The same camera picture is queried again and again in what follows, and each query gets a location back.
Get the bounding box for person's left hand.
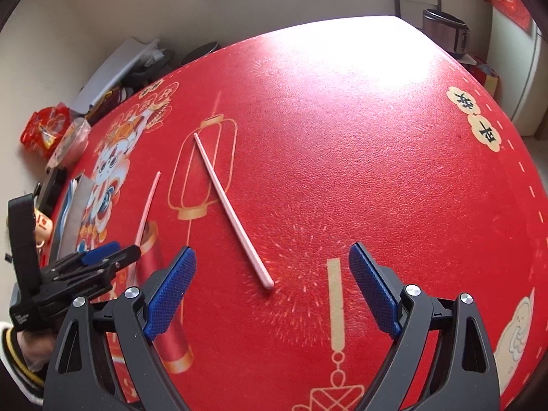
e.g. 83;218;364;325
19;329;58;373

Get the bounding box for red snack bag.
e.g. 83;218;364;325
21;102;71;159

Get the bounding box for cream mug with yellow rim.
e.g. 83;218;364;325
33;210;54;249

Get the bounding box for white refrigerator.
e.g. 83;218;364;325
488;0;548;138

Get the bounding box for red printed table mat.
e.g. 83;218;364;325
40;15;548;411

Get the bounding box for rolled grey sheet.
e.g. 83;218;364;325
68;38;161;114

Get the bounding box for colourful cardboard box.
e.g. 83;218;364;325
469;53;501;99

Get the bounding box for silver black rice cooker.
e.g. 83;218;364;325
422;9;472;58

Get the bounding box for person's left forearm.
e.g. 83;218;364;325
0;319;48;407

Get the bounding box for plastic wrapped bowl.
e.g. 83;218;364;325
45;117;92;170

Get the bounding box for maroon yellow bag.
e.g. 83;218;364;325
98;86;129;108

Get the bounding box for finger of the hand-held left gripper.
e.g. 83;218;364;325
79;241;123;267
103;245;143;272

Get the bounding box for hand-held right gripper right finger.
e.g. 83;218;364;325
348;242;501;411

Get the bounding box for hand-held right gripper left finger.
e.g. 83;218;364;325
43;246;198;411

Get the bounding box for pink chopstick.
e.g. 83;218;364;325
194;132;275;289
130;171;162;285

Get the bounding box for white plastic bag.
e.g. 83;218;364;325
143;45;172;69

